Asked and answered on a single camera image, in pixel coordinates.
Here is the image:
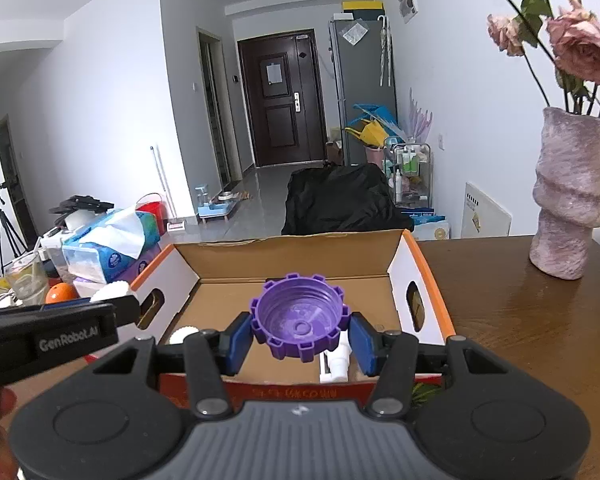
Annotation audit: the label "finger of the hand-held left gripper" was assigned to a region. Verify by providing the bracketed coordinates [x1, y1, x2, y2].
[111, 293, 142, 327]

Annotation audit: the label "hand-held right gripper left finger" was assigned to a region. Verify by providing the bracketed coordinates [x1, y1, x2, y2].
[92, 312, 253, 418]

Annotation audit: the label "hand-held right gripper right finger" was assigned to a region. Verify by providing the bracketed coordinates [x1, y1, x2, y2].
[347, 312, 536, 418]

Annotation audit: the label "white bottle cap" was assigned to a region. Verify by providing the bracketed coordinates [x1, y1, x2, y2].
[90, 282, 131, 303]
[169, 327, 201, 345]

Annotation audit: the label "white tube bottle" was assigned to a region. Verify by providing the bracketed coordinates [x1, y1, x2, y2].
[320, 329, 353, 379]

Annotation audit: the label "purple bottle cap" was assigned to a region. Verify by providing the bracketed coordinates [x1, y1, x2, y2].
[249, 272, 351, 361]

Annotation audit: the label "red cardboard box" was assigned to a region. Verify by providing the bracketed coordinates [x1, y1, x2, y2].
[130, 229, 456, 408]

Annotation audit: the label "person's left hand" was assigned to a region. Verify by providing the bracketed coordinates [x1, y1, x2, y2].
[0, 387, 21, 478]

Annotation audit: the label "purple tissue pack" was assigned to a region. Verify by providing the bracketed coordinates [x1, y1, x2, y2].
[72, 242, 163, 301]

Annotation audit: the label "orange fruit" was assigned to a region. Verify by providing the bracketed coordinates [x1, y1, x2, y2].
[45, 283, 79, 305]

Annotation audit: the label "clear glass cup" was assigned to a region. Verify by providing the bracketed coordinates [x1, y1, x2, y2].
[4, 255, 50, 306]

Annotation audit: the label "blue tissue pack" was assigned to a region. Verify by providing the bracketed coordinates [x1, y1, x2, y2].
[61, 206, 162, 283]

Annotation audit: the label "red bucket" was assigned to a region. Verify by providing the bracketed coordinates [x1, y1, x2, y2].
[136, 192, 165, 226]

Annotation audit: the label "black folded item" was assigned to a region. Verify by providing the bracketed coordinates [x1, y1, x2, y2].
[50, 195, 115, 216]

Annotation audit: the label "black tripod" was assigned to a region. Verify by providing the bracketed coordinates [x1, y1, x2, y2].
[0, 180, 31, 261]

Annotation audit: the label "white mop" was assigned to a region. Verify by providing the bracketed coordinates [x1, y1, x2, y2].
[150, 146, 186, 231]

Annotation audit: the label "blue pet feeder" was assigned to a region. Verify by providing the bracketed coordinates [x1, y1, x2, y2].
[195, 185, 238, 221]

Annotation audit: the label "blue and white packs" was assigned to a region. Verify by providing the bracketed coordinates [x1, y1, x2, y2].
[400, 207, 451, 241]

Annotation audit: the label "black covered chair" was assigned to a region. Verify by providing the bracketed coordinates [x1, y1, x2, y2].
[281, 162, 415, 236]

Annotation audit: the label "metal trolley rack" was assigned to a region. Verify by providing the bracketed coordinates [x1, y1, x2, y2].
[384, 142, 432, 208]

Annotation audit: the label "white board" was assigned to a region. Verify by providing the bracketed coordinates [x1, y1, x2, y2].
[461, 182, 512, 239]

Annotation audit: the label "blue and yellow umbrellas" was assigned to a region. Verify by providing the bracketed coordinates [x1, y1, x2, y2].
[344, 104, 406, 148]

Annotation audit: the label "purple feather decoration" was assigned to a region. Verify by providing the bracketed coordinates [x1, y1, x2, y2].
[405, 87, 433, 146]

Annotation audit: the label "dark brown entrance door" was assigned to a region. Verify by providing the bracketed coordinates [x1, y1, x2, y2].
[237, 30, 328, 168]

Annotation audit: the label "mottled pink ceramic vase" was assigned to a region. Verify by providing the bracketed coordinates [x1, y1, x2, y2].
[529, 106, 600, 281]

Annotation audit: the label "grey refrigerator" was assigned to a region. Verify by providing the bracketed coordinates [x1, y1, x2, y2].
[328, 14, 398, 166]

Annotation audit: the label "clear folded umbrella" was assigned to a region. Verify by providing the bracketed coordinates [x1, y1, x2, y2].
[377, 15, 396, 88]

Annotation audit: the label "dried pink roses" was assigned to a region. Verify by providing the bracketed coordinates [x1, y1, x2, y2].
[397, 0, 600, 126]

